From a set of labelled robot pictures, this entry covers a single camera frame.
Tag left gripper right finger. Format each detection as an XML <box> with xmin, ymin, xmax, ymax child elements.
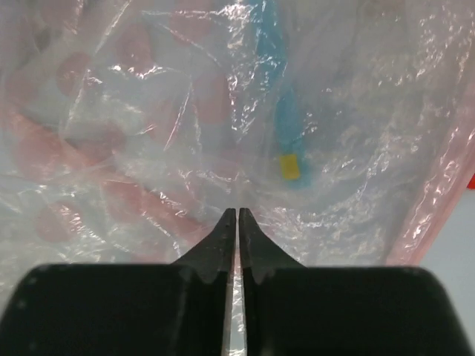
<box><xmin>238</xmin><ymin>208</ymin><xmax>473</xmax><ymax>355</ymax></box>

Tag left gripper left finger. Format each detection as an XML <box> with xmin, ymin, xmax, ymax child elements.
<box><xmin>1</xmin><ymin>208</ymin><xmax>236</xmax><ymax>355</ymax></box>

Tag clear zip bag red dots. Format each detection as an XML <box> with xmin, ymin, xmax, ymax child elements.
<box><xmin>1</xmin><ymin>1</ymin><xmax>474</xmax><ymax>355</ymax></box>

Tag zip bag blue zipper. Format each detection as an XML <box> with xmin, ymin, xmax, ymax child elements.
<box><xmin>140</xmin><ymin>0</ymin><xmax>372</xmax><ymax>208</ymax></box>

